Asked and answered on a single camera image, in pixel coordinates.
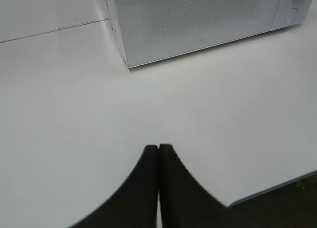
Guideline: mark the white microwave oven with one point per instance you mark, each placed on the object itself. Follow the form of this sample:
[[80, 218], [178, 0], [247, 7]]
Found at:
[[205, 25]]

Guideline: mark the round white door button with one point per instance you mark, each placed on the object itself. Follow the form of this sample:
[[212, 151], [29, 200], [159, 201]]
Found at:
[[291, 16]]

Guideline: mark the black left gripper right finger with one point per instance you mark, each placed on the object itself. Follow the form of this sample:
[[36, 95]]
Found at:
[[184, 203]]

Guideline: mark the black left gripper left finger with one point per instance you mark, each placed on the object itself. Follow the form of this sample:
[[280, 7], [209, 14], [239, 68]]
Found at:
[[135, 203]]

